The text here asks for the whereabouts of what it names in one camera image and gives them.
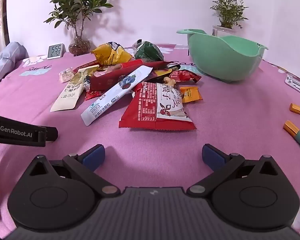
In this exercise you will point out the clear plastic packet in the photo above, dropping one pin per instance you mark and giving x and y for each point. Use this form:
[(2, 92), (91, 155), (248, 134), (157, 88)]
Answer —
[(137, 46)]

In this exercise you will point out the small plain red packet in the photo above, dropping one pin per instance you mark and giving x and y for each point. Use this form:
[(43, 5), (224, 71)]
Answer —
[(92, 95)]

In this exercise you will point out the small orange packet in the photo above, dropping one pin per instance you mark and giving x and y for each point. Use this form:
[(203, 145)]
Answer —
[(190, 93)]

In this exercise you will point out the beige knobbly snack piece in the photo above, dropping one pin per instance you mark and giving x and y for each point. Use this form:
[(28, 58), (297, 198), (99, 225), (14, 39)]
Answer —
[(170, 81)]

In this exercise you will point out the dark green snack packet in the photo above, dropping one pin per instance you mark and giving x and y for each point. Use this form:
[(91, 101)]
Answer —
[(148, 51)]

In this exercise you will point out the yellow chip bag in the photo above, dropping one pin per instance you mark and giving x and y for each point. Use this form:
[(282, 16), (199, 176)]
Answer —
[(110, 53)]

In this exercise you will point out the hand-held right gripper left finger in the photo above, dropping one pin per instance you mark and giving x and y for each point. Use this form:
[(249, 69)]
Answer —
[(93, 156)]

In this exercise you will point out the large red white snack packet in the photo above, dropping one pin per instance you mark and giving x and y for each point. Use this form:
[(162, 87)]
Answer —
[(150, 105)]

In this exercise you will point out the white blue stick packet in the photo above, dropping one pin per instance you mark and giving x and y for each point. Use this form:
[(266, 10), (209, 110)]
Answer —
[(115, 92)]

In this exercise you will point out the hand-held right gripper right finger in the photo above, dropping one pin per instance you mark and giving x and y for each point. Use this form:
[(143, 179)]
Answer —
[(213, 155)]

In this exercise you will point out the blue grey cloth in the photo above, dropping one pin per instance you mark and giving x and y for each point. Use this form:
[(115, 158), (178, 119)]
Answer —
[(7, 60)]

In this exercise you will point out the white digital clock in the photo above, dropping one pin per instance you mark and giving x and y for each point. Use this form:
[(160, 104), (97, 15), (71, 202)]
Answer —
[(55, 51)]

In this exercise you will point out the small white candy packet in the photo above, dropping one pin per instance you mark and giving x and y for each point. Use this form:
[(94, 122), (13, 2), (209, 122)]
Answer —
[(65, 75)]

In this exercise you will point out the dark red packet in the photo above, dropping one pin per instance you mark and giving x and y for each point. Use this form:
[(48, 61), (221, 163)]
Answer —
[(107, 80)]

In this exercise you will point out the white nail clipper kit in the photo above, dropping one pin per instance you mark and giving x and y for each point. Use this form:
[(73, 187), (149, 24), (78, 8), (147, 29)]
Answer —
[(296, 82)]

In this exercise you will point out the small red white-print packet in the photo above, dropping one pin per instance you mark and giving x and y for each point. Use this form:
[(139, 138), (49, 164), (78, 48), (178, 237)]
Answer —
[(183, 76)]

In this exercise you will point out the pink floral tablecloth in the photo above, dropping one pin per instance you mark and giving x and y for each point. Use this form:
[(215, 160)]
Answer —
[(165, 140)]

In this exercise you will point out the leafy plant in glass vase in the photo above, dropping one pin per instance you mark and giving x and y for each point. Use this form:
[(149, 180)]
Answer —
[(77, 7)]

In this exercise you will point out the black snack packet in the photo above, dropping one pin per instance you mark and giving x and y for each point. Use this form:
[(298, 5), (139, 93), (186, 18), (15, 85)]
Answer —
[(172, 67)]

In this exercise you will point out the small plant in white pot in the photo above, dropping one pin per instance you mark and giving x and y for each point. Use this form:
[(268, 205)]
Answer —
[(226, 7)]

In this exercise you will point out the cream long snack packet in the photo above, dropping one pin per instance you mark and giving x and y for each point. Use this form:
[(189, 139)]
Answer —
[(67, 95)]

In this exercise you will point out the green plastic bowl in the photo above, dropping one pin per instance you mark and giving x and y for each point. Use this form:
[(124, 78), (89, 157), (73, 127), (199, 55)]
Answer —
[(222, 60)]

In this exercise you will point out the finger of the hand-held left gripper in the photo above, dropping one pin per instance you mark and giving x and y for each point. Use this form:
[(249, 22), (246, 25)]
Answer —
[(52, 133)]

